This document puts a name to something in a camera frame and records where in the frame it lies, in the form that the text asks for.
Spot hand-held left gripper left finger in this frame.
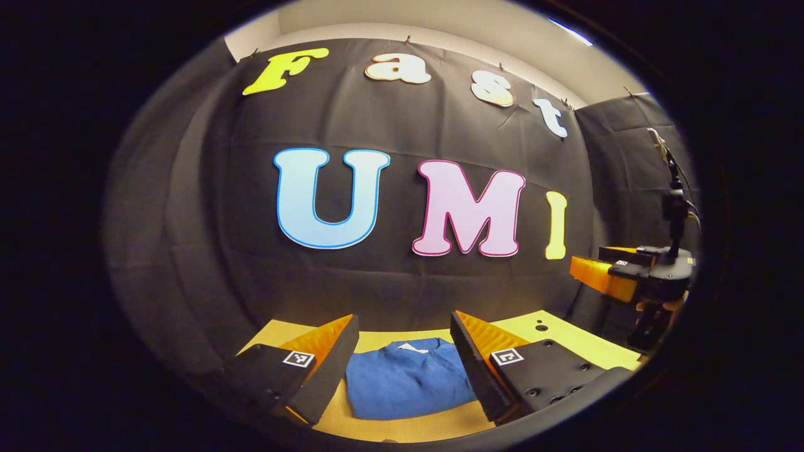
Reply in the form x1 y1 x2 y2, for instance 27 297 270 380
223 314 360 428

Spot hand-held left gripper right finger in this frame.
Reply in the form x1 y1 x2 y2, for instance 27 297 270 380
450 310 607 424

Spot blue button shirt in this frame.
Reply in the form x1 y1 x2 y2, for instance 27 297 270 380
344 338 478 421

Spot ceiling light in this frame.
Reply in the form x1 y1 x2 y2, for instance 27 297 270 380
548 18 594 47

